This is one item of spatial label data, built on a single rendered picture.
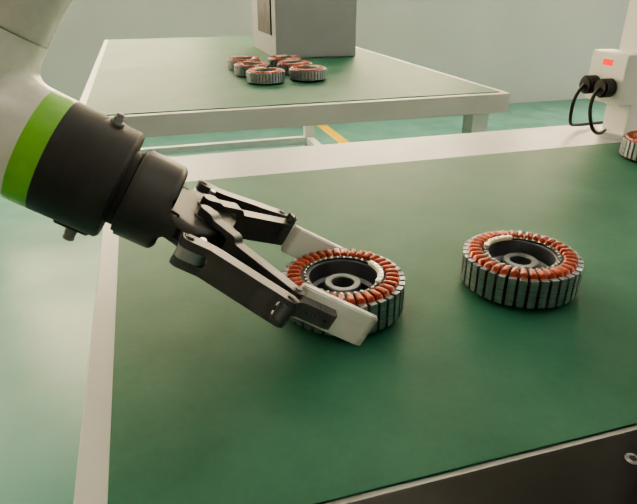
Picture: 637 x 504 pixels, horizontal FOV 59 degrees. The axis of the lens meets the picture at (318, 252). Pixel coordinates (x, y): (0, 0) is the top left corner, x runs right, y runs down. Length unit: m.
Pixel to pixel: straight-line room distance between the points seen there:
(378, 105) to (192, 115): 0.46
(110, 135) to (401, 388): 0.29
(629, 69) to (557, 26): 4.55
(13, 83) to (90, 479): 0.27
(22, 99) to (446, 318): 0.38
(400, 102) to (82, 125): 1.13
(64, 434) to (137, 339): 1.11
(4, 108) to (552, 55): 5.46
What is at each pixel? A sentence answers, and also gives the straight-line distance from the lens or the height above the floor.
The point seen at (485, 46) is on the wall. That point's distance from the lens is 5.33.
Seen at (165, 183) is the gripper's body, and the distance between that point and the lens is 0.45.
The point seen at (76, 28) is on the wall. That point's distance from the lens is 4.51.
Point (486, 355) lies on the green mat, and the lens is 0.49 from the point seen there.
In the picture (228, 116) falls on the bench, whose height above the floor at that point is 0.73.
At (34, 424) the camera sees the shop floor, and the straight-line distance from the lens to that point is 1.67.
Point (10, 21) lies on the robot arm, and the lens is 0.46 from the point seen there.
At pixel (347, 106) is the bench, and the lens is 1.44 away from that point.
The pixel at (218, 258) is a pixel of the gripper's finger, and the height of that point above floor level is 0.84.
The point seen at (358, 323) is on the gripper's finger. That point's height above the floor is 0.77.
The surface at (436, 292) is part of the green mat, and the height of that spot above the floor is 0.75.
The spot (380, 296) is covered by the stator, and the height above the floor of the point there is 0.79.
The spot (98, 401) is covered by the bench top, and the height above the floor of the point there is 0.75.
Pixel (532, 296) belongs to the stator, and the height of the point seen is 0.77.
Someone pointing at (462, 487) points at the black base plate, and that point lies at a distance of 0.35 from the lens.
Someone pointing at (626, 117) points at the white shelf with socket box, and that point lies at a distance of 1.24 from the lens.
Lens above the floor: 1.03
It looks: 26 degrees down
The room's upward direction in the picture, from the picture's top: straight up
